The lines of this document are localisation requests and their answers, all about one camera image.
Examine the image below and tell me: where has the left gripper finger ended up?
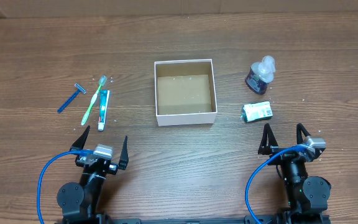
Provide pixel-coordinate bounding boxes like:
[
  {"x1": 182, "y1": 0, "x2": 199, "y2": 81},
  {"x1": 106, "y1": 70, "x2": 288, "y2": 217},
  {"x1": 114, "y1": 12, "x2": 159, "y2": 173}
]
[
  {"x1": 118, "y1": 136, "x2": 129, "y2": 170},
  {"x1": 70, "y1": 126, "x2": 90, "y2": 151}
]

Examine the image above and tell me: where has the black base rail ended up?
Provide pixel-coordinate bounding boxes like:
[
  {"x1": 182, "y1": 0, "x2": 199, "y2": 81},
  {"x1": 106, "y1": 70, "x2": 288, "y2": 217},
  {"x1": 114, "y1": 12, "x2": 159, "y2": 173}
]
[{"x1": 54, "y1": 213, "x2": 331, "y2": 224}]

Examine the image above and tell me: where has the blue disposable razor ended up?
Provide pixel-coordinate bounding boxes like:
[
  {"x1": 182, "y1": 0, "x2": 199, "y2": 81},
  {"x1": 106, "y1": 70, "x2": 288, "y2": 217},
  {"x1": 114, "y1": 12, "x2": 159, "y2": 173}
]
[{"x1": 57, "y1": 83, "x2": 86, "y2": 113}]

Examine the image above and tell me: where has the right blue cable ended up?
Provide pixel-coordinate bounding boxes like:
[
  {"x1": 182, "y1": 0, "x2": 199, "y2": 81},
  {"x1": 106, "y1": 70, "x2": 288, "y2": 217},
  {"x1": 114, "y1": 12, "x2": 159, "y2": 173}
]
[{"x1": 244, "y1": 144, "x2": 307, "y2": 224}]

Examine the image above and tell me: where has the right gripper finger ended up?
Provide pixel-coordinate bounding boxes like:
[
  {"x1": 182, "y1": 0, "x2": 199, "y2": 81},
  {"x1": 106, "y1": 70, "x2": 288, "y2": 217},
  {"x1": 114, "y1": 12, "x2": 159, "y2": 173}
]
[
  {"x1": 296, "y1": 123, "x2": 310, "y2": 144},
  {"x1": 258, "y1": 123, "x2": 279, "y2": 155}
]

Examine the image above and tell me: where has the blue cable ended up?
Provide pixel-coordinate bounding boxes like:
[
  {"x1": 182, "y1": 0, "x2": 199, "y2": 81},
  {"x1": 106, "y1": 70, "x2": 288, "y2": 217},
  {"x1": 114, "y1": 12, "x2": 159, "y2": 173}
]
[
  {"x1": 36, "y1": 149, "x2": 94, "y2": 224},
  {"x1": 244, "y1": 144, "x2": 307, "y2": 224}
]

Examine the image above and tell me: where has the green white toothpaste tube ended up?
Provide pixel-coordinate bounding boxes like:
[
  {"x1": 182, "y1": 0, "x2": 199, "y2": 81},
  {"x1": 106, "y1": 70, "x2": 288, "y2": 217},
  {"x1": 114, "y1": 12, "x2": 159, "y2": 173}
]
[{"x1": 98, "y1": 90, "x2": 110, "y2": 131}]

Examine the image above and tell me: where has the green white soap packet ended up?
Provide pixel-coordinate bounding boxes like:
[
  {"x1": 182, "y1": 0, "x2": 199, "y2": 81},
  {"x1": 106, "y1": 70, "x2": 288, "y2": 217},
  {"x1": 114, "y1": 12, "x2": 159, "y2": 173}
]
[{"x1": 241, "y1": 101, "x2": 273, "y2": 123}]

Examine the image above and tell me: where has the left blue cable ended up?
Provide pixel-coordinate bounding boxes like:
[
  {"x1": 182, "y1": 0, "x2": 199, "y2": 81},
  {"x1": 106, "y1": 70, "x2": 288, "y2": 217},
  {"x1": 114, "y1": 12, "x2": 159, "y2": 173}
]
[{"x1": 36, "y1": 149, "x2": 94, "y2": 224}]

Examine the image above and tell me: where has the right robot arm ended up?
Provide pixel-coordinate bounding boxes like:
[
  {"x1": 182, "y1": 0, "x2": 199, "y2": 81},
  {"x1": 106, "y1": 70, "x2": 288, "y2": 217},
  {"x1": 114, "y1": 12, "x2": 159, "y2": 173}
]
[{"x1": 257, "y1": 123, "x2": 331, "y2": 224}]

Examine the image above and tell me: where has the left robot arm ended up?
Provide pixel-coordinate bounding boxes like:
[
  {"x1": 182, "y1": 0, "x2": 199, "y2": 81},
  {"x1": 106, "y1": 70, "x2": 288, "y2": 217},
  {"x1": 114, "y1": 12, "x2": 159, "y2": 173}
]
[{"x1": 57, "y1": 127, "x2": 129, "y2": 223}]

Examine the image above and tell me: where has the white cardboard box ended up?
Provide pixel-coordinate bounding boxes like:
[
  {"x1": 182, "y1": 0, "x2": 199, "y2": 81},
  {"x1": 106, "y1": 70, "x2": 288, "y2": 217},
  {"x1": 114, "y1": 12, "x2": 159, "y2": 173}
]
[{"x1": 154, "y1": 59, "x2": 218, "y2": 126}]

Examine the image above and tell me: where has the green white toothbrush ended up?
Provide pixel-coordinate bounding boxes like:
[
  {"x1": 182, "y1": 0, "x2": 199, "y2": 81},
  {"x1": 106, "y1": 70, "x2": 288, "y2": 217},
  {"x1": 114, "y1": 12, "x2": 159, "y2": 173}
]
[{"x1": 81, "y1": 75, "x2": 107, "y2": 126}]

